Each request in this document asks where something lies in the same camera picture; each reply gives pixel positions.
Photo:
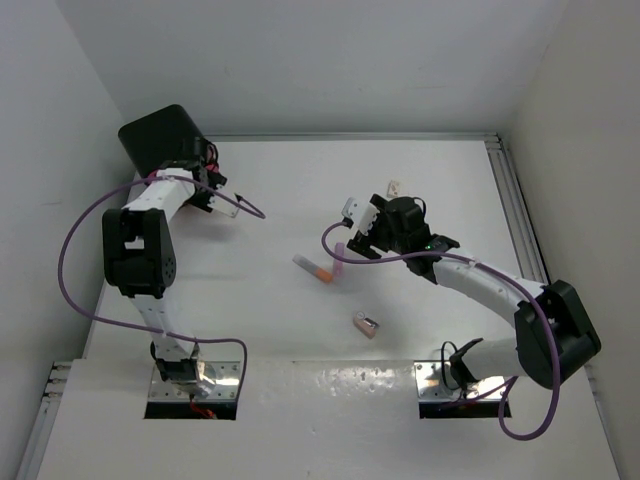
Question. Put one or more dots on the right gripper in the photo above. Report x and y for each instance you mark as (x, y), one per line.
(362, 243)

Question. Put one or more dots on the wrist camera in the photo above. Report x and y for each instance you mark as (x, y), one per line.
(359, 215)
(226, 204)

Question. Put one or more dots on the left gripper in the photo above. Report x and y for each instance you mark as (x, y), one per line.
(201, 202)

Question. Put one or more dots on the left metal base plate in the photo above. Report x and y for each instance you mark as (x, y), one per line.
(220, 382)

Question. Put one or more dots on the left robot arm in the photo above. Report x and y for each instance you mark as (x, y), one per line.
(139, 258)

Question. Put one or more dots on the purple highlighter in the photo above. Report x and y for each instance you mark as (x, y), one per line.
(338, 265)

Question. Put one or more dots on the metal base plate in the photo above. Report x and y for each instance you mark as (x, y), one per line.
(435, 384)
(220, 382)

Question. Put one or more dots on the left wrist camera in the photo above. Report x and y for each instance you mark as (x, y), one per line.
(226, 204)

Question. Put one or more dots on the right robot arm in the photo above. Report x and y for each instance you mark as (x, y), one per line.
(553, 334)

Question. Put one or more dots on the orange highlighter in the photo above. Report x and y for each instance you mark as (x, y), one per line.
(312, 268)

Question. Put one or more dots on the black drawer cabinet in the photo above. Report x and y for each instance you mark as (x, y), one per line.
(165, 135)

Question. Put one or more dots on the white eraser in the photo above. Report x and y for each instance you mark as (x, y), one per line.
(393, 189)

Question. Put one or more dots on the pink eraser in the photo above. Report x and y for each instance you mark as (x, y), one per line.
(365, 325)

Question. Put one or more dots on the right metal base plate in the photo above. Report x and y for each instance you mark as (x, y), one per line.
(435, 384)

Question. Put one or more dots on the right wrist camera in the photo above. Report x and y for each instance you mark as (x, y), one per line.
(359, 215)

